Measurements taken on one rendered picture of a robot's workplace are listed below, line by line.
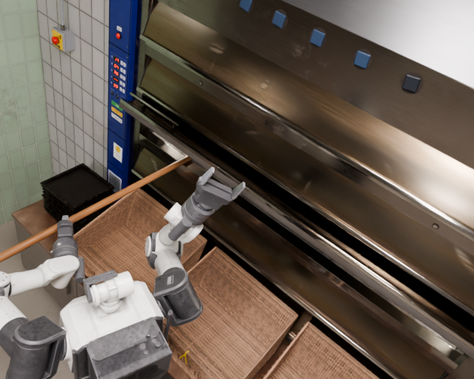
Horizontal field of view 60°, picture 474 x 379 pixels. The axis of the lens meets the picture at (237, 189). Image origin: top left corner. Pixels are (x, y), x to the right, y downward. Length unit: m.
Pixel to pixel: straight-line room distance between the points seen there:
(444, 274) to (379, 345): 0.51
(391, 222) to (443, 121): 0.42
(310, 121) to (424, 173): 0.43
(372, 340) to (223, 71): 1.30
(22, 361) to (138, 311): 0.31
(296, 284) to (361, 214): 0.54
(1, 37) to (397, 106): 2.14
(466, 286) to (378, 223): 0.35
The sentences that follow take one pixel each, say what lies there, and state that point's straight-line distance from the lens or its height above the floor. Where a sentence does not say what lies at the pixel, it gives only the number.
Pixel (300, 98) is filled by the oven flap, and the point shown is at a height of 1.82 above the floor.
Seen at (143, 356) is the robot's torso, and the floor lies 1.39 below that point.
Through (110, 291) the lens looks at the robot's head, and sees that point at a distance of 1.20.
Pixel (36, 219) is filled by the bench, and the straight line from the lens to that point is 2.66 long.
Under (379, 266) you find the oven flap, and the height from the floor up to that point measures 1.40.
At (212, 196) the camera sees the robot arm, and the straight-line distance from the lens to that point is 1.21.
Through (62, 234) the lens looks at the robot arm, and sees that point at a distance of 1.69.
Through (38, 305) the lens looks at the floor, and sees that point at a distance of 3.00.
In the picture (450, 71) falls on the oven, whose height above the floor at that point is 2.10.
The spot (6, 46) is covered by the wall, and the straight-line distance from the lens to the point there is 2.79.
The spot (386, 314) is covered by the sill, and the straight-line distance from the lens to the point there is 1.85.
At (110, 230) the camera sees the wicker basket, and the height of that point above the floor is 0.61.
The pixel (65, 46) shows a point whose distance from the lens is 2.52.
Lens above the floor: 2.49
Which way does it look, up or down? 40 degrees down
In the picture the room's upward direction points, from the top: 16 degrees clockwise
